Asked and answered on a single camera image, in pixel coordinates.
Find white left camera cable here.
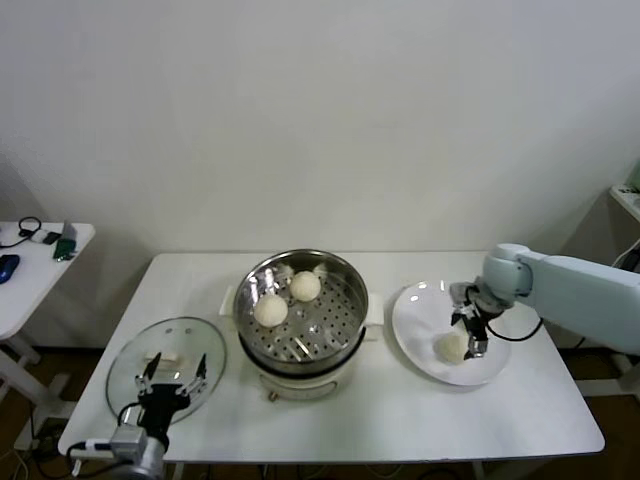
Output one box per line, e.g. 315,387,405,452
67,438,114,462

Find stainless steel steamer basket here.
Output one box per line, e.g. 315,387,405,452
218,248,385,374

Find white steamed baozi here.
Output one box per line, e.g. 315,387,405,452
289,269,322,303
253,293,290,329
432,333,471,365

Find floor power strip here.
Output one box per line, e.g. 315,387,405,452
13,421,65,452

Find black headphones with cable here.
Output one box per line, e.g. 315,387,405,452
0,216,42,249

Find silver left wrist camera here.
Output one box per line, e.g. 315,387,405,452
110,425,150,454

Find round glass pot lid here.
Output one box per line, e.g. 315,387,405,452
104,315,229,429

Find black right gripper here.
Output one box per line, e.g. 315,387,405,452
451,299,492,361

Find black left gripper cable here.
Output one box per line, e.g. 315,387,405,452
118,402,146,426

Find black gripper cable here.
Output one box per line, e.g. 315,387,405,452
118,402,146,426
486,318,545,343

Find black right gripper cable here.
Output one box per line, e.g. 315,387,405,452
486,318,545,343

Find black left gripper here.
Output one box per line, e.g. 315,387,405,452
133,352,209,437

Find white round plate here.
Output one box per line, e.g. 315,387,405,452
390,279,514,387

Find white shelf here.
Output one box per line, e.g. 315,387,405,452
608,183,640,222

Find white side table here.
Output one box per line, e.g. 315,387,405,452
0,221,96,441

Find blue computer mouse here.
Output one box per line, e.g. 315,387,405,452
0,253,21,286

